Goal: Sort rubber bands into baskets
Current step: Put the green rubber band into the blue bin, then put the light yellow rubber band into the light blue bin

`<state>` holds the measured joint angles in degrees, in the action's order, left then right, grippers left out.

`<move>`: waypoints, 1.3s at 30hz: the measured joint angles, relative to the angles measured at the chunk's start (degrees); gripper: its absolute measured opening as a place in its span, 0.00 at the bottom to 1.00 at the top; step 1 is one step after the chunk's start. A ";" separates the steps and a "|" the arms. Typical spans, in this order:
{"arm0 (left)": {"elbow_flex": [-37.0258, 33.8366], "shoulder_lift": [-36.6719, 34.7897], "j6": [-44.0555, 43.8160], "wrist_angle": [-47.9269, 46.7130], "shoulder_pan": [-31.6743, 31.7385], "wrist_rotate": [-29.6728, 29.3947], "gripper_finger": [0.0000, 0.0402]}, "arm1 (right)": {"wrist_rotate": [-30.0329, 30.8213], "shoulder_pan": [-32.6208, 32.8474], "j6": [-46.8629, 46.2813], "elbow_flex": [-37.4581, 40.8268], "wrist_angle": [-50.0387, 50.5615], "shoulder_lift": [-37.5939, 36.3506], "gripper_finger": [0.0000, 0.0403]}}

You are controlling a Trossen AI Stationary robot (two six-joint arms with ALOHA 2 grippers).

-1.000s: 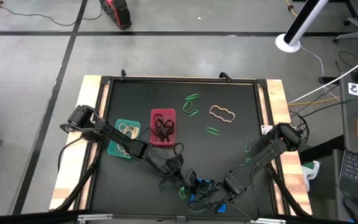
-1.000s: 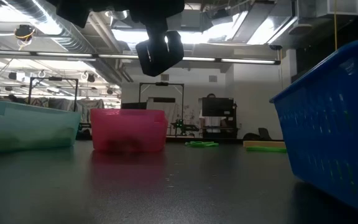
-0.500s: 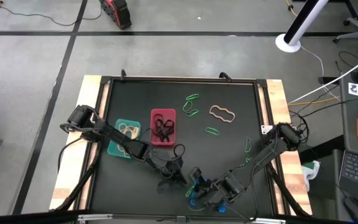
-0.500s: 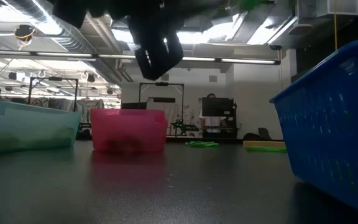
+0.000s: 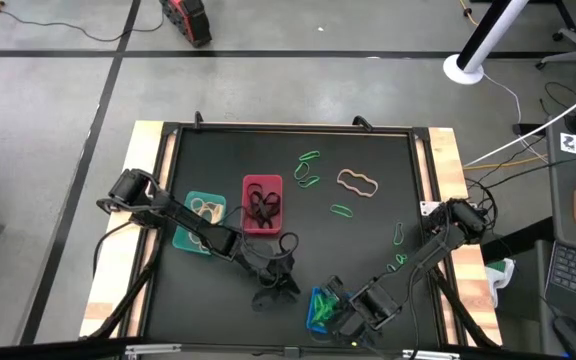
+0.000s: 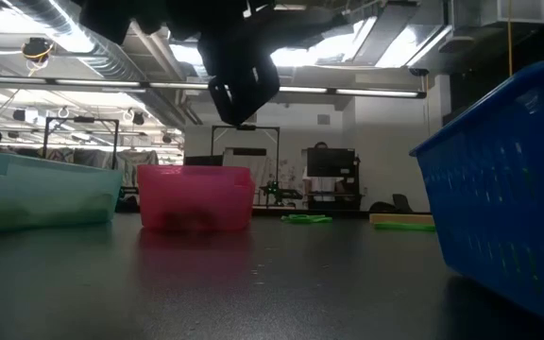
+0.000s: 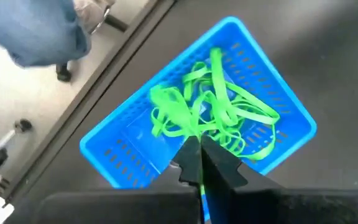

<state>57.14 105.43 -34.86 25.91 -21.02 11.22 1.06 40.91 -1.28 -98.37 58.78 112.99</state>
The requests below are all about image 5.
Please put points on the white green bag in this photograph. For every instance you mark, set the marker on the white green bag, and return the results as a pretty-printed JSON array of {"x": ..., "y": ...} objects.
[{"x": 500, "y": 275}]

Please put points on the teal plastic basket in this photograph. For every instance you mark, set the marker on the teal plastic basket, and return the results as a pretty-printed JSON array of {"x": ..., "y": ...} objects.
[{"x": 183, "y": 245}]

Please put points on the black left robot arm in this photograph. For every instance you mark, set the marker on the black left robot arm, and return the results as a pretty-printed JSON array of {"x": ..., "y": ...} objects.
[{"x": 193, "y": 227}]

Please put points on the beige wooden pieces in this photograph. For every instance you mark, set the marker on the beige wooden pieces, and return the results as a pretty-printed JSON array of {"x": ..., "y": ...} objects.
[{"x": 216, "y": 214}]

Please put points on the small green rubber band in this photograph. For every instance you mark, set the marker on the small green rubber band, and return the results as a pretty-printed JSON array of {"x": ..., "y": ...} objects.
[{"x": 401, "y": 256}]

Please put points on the red plastic basket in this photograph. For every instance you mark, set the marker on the red plastic basket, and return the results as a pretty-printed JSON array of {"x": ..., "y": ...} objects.
[{"x": 248, "y": 230}]

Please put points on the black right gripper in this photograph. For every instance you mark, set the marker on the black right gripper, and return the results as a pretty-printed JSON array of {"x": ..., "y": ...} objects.
[{"x": 353, "y": 312}]

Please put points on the blue plastic basket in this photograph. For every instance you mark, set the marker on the blue plastic basket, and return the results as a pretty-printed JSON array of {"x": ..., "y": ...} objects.
[{"x": 310, "y": 322}]

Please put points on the red black floor machine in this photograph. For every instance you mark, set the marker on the red black floor machine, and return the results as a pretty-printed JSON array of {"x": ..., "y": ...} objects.
[{"x": 188, "y": 20}]

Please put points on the black computer mouse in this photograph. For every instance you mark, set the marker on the black computer mouse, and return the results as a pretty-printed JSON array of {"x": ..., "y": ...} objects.
[{"x": 573, "y": 337}]

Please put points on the black rubber band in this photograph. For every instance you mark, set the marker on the black rubber band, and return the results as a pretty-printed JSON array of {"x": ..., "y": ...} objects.
[
  {"x": 263, "y": 220},
  {"x": 277, "y": 200},
  {"x": 249, "y": 192}
]

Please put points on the dark grey side desk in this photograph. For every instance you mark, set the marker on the dark grey side desk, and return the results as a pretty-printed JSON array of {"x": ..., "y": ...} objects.
[{"x": 565, "y": 200}]

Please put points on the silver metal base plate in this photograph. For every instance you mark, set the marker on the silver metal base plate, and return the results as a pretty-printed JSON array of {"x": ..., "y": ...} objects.
[{"x": 428, "y": 206}]

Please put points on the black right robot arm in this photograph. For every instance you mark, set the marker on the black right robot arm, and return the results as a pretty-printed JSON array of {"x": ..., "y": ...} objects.
[{"x": 433, "y": 250}]

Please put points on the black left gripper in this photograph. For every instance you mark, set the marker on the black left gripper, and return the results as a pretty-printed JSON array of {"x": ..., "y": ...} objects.
[{"x": 263, "y": 262}]

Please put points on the black clamp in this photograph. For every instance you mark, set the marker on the black clamp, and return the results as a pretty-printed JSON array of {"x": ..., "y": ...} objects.
[
  {"x": 198, "y": 119},
  {"x": 362, "y": 121}
]

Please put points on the black keyboard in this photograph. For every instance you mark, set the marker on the black keyboard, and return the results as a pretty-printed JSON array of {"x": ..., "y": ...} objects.
[{"x": 575, "y": 272}]

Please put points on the silver metal bracket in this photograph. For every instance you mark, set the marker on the silver metal bracket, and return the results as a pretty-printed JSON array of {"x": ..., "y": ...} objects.
[
  {"x": 430, "y": 355},
  {"x": 153, "y": 348}
]

